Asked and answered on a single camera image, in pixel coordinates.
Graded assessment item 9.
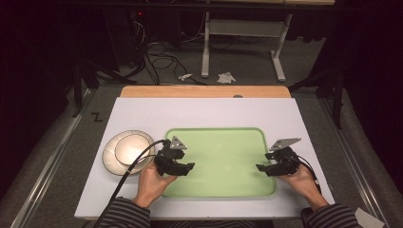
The aluminium floor rail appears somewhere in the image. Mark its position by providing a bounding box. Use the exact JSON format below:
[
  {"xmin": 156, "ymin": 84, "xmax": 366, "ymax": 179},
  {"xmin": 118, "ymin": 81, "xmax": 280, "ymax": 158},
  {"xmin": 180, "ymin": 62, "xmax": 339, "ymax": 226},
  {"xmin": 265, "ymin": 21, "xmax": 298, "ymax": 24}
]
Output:
[
  {"xmin": 9, "ymin": 89, "xmax": 97, "ymax": 228},
  {"xmin": 318, "ymin": 97, "xmax": 392, "ymax": 228}
]

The bundle of black floor cables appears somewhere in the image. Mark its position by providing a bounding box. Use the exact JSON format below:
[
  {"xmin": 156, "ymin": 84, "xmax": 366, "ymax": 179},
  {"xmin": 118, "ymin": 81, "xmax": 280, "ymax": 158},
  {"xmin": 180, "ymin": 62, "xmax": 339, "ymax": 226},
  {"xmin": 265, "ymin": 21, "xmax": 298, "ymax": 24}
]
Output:
[{"xmin": 125, "ymin": 18, "xmax": 208, "ymax": 86}]

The crumpled white paper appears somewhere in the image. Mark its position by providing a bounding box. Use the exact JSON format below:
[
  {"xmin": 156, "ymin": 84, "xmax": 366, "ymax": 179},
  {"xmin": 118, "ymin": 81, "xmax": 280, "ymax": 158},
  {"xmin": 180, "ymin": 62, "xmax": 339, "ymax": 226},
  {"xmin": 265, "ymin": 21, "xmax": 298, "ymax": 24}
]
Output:
[{"xmin": 216, "ymin": 71, "xmax": 238, "ymax": 86}]

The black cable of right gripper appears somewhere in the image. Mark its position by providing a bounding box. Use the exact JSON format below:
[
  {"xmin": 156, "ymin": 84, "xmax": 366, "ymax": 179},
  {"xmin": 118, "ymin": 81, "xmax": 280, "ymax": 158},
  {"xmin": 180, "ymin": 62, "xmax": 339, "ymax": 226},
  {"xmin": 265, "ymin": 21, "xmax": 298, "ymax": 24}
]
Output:
[{"xmin": 296, "ymin": 154, "xmax": 322, "ymax": 195}]

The white bowl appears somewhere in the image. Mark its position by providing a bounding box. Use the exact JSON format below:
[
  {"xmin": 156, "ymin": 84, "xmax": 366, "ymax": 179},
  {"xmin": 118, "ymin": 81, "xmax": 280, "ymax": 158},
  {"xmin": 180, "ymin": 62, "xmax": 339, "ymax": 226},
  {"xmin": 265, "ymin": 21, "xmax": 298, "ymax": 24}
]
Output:
[{"xmin": 114, "ymin": 134, "xmax": 153, "ymax": 166}]

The white board table cover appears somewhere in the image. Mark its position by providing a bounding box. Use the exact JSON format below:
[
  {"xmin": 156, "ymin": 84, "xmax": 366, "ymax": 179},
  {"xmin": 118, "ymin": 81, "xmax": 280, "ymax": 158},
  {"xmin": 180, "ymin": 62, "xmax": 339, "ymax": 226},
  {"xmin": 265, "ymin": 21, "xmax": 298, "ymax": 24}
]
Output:
[{"xmin": 73, "ymin": 96, "xmax": 336, "ymax": 220}]

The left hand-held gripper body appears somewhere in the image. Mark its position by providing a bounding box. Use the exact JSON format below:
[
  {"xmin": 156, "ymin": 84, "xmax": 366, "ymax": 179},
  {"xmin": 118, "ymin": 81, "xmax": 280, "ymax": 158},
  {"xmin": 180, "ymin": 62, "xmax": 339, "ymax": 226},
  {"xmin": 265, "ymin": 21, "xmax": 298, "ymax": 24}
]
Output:
[{"xmin": 153, "ymin": 136, "xmax": 188, "ymax": 177}]

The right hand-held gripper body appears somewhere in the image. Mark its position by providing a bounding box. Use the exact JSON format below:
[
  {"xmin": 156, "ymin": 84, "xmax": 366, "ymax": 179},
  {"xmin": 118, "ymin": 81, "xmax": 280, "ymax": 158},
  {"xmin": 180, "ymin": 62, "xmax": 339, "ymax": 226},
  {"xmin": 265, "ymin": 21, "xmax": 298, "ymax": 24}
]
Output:
[{"xmin": 265, "ymin": 137, "xmax": 302, "ymax": 177}]

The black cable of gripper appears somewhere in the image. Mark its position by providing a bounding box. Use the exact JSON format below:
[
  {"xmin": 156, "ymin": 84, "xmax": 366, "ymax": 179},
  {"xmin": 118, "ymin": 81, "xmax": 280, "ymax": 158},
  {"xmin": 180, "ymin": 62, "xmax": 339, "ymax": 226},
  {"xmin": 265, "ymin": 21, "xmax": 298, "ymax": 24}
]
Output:
[
  {"xmin": 296, "ymin": 154, "xmax": 322, "ymax": 195},
  {"xmin": 92, "ymin": 138, "xmax": 168, "ymax": 228}
]

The white metal desk frame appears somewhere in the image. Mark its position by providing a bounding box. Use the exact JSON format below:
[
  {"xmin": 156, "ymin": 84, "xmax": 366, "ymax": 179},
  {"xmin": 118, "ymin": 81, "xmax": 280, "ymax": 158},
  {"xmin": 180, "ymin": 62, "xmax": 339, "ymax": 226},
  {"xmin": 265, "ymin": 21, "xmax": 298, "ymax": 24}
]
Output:
[{"xmin": 201, "ymin": 0, "xmax": 336, "ymax": 84}]

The person's right hand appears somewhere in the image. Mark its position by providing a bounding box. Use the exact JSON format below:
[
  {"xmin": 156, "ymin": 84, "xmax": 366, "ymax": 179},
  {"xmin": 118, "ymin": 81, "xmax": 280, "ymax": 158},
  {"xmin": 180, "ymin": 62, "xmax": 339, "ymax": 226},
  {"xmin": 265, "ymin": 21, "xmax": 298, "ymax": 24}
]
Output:
[{"xmin": 278, "ymin": 163, "xmax": 329, "ymax": 213}]

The light green tray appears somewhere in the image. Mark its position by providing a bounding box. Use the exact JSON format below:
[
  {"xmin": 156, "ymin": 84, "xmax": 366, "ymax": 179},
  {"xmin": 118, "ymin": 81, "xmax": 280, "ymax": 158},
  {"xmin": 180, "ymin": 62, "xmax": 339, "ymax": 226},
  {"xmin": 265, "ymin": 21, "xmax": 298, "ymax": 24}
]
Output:
[{"xmin": 162, "ymin": 126, "xmax": 278, "ymax": 200}]

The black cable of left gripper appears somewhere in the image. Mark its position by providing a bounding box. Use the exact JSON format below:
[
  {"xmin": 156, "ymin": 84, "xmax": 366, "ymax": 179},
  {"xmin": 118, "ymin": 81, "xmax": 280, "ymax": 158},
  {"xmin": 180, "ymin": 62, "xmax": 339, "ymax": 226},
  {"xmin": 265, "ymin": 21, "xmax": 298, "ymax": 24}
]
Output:
[{"xmin": 92, "ymin": 138, "xmax": 168, "ymax": 228}]

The white paper sheet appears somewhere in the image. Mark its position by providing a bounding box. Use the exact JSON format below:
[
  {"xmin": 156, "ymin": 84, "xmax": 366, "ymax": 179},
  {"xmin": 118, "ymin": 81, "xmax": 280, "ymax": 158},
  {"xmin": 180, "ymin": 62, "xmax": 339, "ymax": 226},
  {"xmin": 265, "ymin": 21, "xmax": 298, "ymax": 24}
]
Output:
[{"xmin": 354, "ymin": 206, "xmax": 386, "ymax": 228}]

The black metal stand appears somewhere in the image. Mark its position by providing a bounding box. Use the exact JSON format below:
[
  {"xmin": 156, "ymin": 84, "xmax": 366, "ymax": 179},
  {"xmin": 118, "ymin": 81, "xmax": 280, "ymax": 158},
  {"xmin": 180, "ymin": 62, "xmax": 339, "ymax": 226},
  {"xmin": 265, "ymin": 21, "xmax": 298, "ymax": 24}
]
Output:
[
  {"xmin": 287, "ymin": 62, "xmax": 347, "ymax": 130},
  {"xmin": 70, "ymin": 59, "xmax": 128, "ymax": 119}
]

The person's left hand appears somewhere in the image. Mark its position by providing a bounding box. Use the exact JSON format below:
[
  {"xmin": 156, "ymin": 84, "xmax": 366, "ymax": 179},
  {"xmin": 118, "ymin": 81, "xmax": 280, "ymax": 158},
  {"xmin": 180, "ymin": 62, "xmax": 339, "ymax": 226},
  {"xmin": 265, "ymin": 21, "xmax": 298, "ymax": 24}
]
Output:
[{"xmin": 132, "ymin": 161, "xmax": 179, "ymax": 209}]

